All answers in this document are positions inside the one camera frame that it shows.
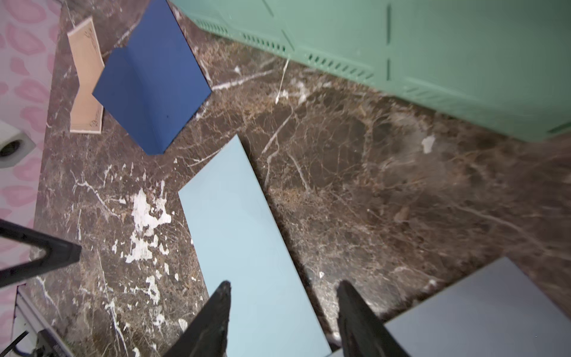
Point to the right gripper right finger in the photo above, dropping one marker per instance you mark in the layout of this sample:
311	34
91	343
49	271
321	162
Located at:
362	332

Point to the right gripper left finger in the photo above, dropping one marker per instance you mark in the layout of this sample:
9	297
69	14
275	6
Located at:
207	334

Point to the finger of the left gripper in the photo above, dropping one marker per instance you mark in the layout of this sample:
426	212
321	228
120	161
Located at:
59	253

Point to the light blue envelope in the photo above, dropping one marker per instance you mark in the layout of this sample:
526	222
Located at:
237	240

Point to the cream letter paper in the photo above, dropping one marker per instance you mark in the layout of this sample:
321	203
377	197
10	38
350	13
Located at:
86	115

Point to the dark blue envelope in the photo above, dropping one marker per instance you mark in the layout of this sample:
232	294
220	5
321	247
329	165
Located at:
153	86

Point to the grey envelope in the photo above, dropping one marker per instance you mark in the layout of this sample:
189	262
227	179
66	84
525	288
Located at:
496	311

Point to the green file organizer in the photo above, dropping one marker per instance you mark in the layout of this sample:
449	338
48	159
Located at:
503	65

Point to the aluminium rail front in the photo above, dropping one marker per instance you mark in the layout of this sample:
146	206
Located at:
32	334

